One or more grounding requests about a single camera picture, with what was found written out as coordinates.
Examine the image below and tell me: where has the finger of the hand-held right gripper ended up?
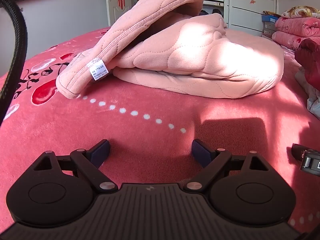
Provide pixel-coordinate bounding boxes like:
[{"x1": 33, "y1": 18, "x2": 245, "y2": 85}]
[{"x1": 291, "y1": 143, "x2": 311, "y2": 161}]

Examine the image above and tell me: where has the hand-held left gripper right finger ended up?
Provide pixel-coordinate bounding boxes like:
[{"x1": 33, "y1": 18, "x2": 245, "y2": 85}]
[{"x1": 184, "y1": 139, "x2": 269, "y2": 193}]

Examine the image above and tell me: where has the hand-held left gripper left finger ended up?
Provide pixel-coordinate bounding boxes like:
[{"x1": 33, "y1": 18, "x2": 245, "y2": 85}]
[{"x1": 34, "y1": 139, "x2": 118, "y2": 193}]

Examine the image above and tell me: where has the pink quilted fleece garment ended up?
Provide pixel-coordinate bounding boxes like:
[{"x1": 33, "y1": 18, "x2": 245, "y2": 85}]
[{"x1": 55, "y1": 0, "x2": 284, "y2": 100}]

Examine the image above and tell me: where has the pile of dark clothes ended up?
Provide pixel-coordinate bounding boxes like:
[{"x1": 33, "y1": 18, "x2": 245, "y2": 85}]
[{"x1": 199, "y1": 8, "x2": 223, "y2": 17}]

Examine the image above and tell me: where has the red heart printed bed blanket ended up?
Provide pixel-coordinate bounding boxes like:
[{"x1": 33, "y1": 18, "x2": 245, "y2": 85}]
[{"x1": 0, "y1": 26, "x2": 320, "y2": 233}]

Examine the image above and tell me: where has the dark red puffer jacket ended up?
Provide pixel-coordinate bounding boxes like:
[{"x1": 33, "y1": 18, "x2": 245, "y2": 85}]
[{"x1": 294, "y1": 37, "x2": 320, "y2": 91}]

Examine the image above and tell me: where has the folded pink printed blanket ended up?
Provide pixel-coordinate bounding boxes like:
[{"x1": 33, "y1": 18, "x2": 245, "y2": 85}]
[{"x1": 271, "y1": 16, "x2": 320, "y2": 53}]

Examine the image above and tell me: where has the grey shoe box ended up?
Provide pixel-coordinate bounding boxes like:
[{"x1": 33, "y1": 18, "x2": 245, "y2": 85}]
[{"x1": 262, "y1": 22, "x2": 277, "y2": 39}]

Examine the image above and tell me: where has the blue shoe box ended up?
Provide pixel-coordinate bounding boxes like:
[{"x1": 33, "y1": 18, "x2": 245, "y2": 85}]
[{"x1": 261, "y1": 14, "x2": 279, "y2": 25}]

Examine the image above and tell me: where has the white room door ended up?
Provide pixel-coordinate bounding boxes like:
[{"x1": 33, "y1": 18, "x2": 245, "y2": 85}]
[{"x1": 105, "y1": 0, "x2": 133, "y2": 28}]

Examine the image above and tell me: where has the white wardrobe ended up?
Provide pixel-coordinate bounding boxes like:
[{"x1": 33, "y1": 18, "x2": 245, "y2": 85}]
[{"x1": 179, "y1": 0, "x2": 279, "y2": 39}]

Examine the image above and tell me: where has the black flexible cable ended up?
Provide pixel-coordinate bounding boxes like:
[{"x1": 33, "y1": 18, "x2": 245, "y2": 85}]
[{"x1": 0, "y1": 0, "x2": 27, "y2": 128}]

